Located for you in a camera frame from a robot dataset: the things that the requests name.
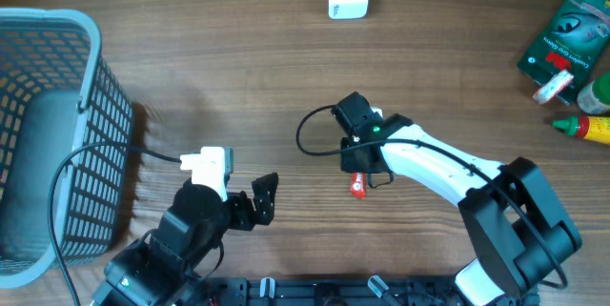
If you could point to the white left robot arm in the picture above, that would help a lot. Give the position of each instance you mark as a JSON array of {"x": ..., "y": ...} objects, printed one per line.
[{"x": 159, "y": 267}]

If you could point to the green lid jar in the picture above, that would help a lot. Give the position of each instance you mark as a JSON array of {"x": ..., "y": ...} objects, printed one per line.
[{"x": 594, "y": 97}]

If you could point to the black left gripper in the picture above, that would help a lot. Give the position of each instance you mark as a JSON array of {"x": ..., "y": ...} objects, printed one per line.
[{"x": 264, "y": 203}]

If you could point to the orange sauce bottle green cap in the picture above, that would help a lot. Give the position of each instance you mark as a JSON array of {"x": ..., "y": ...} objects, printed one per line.
[{"x": 591, "y": 128}]

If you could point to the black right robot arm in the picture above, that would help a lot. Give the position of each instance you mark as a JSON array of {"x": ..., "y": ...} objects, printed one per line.
[{"x": 518, "y": 228}]

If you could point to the red small snack box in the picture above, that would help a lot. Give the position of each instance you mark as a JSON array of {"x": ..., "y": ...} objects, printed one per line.
[{"x": 553, "y": 87}]

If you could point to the grey plastic mesh basket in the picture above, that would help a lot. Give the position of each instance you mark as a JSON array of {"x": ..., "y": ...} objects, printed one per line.
[{"x": 65, "y": 122}]

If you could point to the red stick sachet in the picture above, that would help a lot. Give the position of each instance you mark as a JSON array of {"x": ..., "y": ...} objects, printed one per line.
[{"x": 358, "y": 185}]

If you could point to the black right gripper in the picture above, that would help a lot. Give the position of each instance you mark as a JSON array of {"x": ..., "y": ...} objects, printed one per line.
[{"x": 348, "y": 161}]

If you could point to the green 3M gloves package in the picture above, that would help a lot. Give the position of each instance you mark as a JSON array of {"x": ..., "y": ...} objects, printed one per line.
[{"x": 573, "y": 40}]

